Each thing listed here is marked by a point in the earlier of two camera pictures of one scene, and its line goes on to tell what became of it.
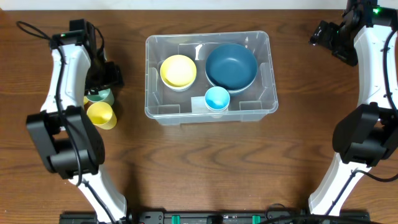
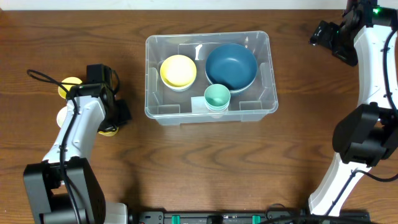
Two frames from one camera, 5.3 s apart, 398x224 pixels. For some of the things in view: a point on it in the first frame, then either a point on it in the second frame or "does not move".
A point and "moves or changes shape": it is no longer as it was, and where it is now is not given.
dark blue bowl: [232, 85] does not move
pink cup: [217, 114] does not move
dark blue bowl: [234, 78] does not move
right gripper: [350, 56] does not move
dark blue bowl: [232, 66] does not move
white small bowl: [177, 87] does not move
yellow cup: [102, 115] moves or changes shape
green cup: [105, 96] moves or changes shape
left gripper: [115, 78] → [125, 114]
